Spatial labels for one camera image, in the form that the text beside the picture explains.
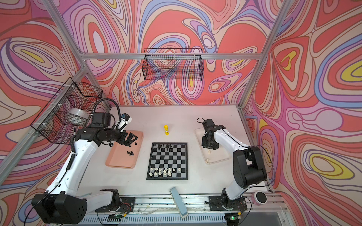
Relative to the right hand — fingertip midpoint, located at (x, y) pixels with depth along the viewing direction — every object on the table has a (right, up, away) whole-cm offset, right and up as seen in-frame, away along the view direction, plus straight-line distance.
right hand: (209, 148), depth 90 cm
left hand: (-46, +12, -12) cm, 49 cm away
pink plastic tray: (-55, -6, +1) cm, 55 cm away
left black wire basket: (-80, +24, -13) cm, 85 cm away
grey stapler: (-19, -25, -16) cm, 36 cm away
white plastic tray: (+2, -5, +1) cm, 5 cm away
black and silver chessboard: (-26, -7, -3) cm, 27 cm away
